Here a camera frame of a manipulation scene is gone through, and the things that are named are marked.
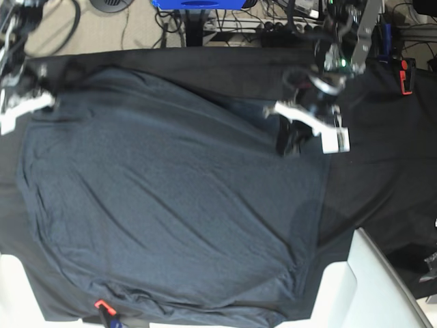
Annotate round grey floor base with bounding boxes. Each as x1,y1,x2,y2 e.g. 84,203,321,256
89,0,133,14

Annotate blue clamp handle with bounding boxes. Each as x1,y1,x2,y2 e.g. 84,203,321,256
378,23,392,62

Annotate black table cloth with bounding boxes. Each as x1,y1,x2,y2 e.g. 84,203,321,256
1,48,436,323

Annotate orange black clamp right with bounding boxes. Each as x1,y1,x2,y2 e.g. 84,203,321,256
399,58,417,96

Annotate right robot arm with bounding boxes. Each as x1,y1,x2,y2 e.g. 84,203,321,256
1,1,55,135

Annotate white foam block right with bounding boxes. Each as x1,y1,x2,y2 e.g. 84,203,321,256
282,228,436,327

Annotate white foam block left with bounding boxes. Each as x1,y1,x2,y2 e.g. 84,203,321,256
0,252,83,328

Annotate dark grey T-shirt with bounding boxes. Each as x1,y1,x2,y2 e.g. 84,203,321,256
17,69,329,327

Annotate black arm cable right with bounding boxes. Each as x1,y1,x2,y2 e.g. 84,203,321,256
23,0,82,57

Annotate orange blue clamp bottom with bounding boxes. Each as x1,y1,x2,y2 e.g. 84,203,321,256
94,299,124,328

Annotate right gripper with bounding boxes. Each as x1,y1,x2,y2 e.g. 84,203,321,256
1,51,55,135

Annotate white foam block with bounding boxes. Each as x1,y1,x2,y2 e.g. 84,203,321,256
0,252,83,328
282,228,436,327

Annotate blue plastic box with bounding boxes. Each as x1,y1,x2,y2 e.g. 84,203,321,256
152,0,246,10

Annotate black stand column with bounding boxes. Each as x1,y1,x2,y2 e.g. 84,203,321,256
180,10,210,47

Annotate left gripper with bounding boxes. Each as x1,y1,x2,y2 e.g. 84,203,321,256
263,40,365,156

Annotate white power strip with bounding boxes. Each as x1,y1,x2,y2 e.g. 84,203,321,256
204,17,308,35

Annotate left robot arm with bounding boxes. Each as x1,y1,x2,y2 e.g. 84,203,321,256
264,1,384,156

